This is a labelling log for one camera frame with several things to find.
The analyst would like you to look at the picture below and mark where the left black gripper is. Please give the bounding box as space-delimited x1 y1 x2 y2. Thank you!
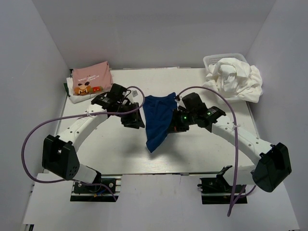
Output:
115 102 146 129

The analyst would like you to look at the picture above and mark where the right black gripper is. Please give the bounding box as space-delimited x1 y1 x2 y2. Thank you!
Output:
167 108 196 134

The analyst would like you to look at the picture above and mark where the blue t-shirt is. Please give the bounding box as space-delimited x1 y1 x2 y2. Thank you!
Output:
143 92 177 153

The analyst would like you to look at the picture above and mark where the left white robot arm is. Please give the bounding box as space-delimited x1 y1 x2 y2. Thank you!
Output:
42 84 145 192

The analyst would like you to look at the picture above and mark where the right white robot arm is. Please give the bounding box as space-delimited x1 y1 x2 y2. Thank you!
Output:
167 92 292 193

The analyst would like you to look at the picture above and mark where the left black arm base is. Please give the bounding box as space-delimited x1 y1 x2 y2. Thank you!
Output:
70 176 122 203

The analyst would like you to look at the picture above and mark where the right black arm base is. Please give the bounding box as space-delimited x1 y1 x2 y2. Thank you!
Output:
196 177 248 205

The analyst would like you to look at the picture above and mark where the crumpled white t-shirts pile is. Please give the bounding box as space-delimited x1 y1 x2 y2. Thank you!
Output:
203 57 263 103

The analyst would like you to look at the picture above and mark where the folded pink t-shirt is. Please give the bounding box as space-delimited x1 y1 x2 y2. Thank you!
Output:
72 61 113 96

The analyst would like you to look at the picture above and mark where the white plastic basket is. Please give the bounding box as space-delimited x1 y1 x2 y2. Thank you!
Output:
203 53 247 105

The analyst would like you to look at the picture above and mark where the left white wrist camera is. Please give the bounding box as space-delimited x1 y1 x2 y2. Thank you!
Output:
126 90 138 99

